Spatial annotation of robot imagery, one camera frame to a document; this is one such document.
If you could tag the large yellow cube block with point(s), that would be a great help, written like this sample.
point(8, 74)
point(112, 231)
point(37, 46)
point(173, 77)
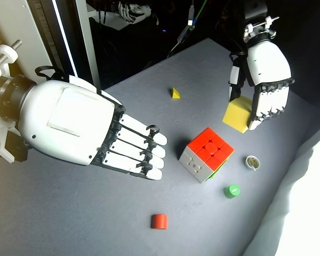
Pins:
point(237, 113)

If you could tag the grey table cloth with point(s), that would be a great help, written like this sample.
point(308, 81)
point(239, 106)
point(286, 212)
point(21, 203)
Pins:
point(96, 208)

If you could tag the red half-cylinder block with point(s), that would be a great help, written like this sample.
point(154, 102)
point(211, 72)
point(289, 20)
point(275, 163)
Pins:
point(159, 222)

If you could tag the small yellow pyramid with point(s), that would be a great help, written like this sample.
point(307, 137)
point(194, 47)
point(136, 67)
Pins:
point(175, 93)

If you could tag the Rubik's cube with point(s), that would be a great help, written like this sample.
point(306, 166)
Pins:
point(202, 157)

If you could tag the white cabinet column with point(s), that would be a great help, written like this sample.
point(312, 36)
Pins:
point(21, 24)

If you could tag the white sheet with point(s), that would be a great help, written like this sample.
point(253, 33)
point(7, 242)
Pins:
point(304, 200)

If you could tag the green cylinder block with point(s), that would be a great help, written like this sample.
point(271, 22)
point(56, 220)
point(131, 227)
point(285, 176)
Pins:
point(232, 191)

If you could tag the spare white robot hand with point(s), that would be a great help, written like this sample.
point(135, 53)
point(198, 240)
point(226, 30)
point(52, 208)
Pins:
point(133, 12)

